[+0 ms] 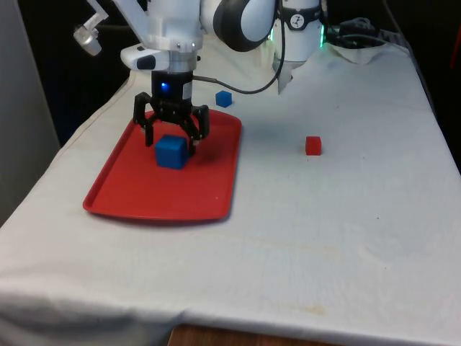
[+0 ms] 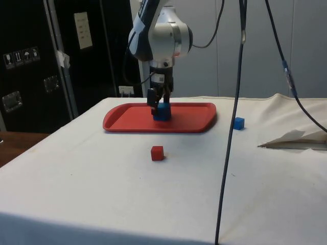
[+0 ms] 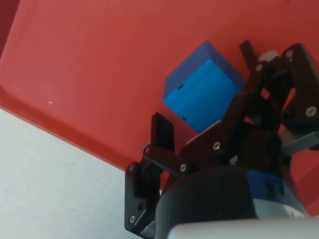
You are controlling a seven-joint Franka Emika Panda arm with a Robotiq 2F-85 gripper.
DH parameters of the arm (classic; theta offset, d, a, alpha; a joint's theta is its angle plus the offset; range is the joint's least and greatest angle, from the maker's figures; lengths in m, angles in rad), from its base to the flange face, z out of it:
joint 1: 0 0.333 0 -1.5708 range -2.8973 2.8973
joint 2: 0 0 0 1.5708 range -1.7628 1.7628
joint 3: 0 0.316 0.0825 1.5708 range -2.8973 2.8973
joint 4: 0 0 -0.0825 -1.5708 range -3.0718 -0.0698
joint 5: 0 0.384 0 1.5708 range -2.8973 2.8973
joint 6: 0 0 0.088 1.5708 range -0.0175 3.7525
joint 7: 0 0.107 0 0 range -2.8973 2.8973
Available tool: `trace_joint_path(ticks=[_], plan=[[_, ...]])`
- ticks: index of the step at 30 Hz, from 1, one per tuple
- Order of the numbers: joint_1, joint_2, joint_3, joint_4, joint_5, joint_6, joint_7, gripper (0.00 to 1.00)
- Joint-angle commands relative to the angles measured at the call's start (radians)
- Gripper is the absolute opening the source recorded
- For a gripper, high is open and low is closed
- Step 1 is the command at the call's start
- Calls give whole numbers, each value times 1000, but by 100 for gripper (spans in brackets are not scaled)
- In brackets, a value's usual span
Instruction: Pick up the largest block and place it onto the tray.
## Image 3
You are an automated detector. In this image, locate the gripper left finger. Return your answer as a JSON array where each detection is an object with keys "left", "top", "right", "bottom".
[{"left": 124, "top": 112, "right": 226, "bottom": 234}]

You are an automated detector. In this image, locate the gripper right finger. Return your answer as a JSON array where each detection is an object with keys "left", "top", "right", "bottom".
[{"left": 214, "top": 39, "right": 319, "bottom": 175}]

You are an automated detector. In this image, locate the large blue cube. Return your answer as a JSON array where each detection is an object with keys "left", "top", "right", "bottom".
[{"left": 162, "top": 40, "right": 246, "bottom": 134}]

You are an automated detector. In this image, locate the red tray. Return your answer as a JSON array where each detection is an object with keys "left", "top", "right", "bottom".
[{"left": 0, "top": 0, "right": 319, "bottom": 217}]

